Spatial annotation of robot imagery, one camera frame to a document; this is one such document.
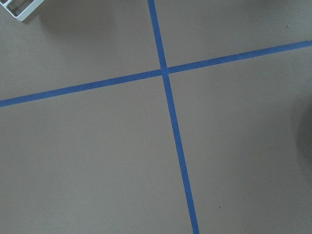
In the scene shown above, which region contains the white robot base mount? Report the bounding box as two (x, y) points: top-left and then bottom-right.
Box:
(0, 0), (44, 22)

